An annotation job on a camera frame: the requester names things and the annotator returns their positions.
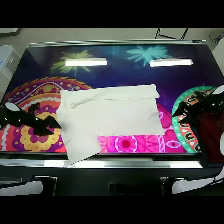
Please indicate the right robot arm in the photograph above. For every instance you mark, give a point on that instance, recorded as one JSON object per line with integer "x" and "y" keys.
{"x": 204, "y": 104}

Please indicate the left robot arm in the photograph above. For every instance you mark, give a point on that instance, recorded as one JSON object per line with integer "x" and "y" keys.
{"x": 20, "y": 117}

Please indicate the white garment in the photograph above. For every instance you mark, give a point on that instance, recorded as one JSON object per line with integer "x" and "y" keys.
{"x": 110, "y": 113}

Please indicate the dark red garment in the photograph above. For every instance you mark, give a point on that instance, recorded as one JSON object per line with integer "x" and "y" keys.
{"x": 210, "y": 133}

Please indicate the silver frame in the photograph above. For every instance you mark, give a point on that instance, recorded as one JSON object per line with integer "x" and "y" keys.
{"x": 133, "y": 164}

